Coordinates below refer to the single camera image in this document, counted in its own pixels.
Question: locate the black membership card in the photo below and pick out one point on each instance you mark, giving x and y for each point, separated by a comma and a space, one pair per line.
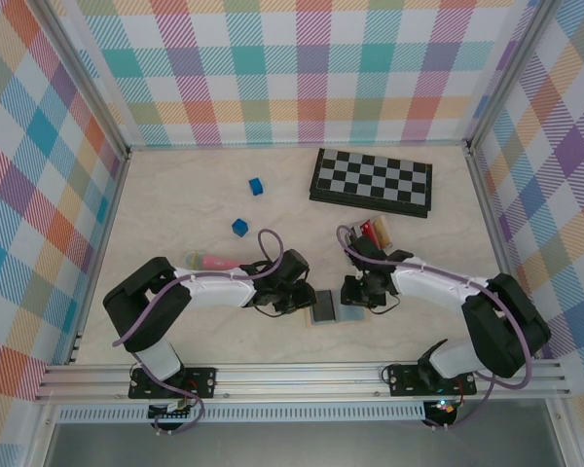
322, 306

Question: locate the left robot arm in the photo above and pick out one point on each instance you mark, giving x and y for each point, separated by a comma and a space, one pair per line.
214, 289

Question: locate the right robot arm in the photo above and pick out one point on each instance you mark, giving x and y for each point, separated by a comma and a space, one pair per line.
433, 282

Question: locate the clear acrylic card stand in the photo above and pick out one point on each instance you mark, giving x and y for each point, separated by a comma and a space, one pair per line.
390, 245

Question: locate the gold card stack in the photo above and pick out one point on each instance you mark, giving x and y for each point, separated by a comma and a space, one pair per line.
381, 231

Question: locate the red card stack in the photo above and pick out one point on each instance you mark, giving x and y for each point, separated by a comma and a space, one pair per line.
369, 228

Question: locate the pink toy microphone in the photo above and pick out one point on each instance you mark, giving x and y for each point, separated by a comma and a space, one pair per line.
214, 262

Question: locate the blue building block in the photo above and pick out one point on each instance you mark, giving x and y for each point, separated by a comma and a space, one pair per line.
256, 186
240, 227

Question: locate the black folding chessboard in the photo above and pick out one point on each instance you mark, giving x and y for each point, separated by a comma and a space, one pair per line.
370, 180

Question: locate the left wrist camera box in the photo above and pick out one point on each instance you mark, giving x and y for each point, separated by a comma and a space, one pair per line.
294, 265

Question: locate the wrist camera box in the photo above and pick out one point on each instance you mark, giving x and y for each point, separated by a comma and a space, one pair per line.
294, 265
367, 248

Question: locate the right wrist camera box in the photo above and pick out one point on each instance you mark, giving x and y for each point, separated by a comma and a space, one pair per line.
367, 248

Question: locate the aluminium frame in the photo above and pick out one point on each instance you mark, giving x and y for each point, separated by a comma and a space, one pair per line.
297, 382

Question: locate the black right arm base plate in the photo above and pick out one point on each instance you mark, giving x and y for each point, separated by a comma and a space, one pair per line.
404, 379

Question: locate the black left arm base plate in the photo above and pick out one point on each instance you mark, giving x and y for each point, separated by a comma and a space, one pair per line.
199, 382

